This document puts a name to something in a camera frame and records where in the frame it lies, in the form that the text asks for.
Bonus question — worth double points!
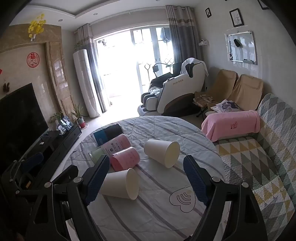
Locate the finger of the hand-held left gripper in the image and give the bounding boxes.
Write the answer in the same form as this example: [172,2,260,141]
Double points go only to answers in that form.
[20,152,44,173]
[52,165,79,186]

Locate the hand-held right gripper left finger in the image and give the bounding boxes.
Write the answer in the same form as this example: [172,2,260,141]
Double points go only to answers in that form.
[25,156,110,241]

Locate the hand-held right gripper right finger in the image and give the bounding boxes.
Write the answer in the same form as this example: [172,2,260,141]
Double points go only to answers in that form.
[183,155,269,241]

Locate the white paper cup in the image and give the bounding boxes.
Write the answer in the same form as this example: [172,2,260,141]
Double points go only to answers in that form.
[99,168,139,200]
[144,139,180,168]

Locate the green cup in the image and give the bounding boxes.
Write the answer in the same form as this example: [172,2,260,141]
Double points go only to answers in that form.
[89,148,105,164]

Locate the pink paper cup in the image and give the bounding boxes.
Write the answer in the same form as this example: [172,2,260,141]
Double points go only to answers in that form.
[110,146,140,171]

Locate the pink labelled cup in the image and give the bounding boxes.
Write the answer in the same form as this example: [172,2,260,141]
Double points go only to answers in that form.
[100,134,132,156]

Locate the blue black cup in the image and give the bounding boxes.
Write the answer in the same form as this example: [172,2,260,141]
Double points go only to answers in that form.
[93,123,125,147]

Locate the black television cabinet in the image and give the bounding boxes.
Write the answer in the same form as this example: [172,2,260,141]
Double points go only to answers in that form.
[14,124,83,183]

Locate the black television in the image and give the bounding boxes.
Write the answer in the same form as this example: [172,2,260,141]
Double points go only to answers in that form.
[0,83,49,163]

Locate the small potted plant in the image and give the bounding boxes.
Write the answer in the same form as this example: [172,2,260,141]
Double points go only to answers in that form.
[50,112,64,126]

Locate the potted plant red pot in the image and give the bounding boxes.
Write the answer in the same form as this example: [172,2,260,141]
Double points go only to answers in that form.
[70,104,88,129]

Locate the pink towel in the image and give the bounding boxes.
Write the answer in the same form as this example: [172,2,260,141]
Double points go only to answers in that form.
[201,110,261,142]

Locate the sofa with triangle quilt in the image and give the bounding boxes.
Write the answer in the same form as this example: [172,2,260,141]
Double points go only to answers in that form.
[214,93,296,241]

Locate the purple print pillow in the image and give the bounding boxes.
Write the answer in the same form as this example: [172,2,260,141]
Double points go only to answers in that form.
[210,100,241,114]

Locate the folding stool with bundle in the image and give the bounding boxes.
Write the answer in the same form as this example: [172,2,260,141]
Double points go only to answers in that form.
[193,91,219,119]

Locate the white standing air conditioner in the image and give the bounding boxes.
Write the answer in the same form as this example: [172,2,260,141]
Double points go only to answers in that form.
[73,49,100,118]

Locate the white black massage chair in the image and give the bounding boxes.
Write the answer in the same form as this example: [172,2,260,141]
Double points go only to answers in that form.
[138,58,209,116]

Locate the beige sofa cushion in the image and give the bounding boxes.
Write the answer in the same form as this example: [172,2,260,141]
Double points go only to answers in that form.
[209,70,239,105]
[228,74,264,111]

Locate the grey curtain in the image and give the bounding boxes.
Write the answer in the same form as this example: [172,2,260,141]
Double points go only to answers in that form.
[76,24,112,113]
[165,5,202,66]

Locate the yellow artificial flowers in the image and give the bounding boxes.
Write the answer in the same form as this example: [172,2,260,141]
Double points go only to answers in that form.
[28,13,46,41]

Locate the photo frame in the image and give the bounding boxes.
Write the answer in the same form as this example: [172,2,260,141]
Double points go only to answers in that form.
[60,116,74,131]

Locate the red round wall decoration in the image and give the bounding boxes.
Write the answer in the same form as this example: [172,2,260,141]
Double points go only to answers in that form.
[27,52,39,67]

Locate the wall whiteboard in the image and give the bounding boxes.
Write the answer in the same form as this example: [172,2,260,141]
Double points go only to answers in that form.
[225,31,258,66]

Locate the large black picture frame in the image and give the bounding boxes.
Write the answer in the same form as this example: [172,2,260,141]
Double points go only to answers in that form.
[229,9,245,28]

